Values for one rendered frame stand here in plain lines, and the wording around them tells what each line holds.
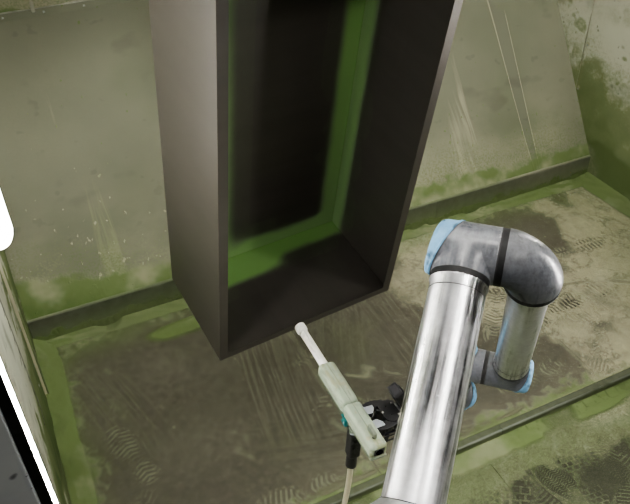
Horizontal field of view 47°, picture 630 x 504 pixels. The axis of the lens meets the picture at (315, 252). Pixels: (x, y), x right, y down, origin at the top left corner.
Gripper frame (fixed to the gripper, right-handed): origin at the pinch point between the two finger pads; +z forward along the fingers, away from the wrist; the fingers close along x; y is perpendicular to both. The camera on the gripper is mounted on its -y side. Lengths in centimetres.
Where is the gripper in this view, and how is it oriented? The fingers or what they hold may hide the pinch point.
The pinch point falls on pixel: (351, 424)
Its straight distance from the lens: 189.4
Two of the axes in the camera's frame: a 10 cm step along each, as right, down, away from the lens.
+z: -9.0, 2.0, -3.9
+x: -4.3, -5.6, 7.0
